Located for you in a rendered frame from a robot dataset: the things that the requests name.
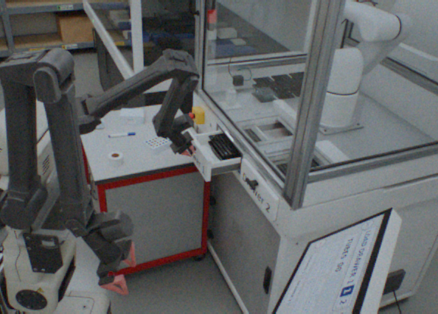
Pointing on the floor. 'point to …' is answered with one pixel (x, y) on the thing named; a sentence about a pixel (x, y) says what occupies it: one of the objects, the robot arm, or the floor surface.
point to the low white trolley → (148, 192)
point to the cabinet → (408, 269)
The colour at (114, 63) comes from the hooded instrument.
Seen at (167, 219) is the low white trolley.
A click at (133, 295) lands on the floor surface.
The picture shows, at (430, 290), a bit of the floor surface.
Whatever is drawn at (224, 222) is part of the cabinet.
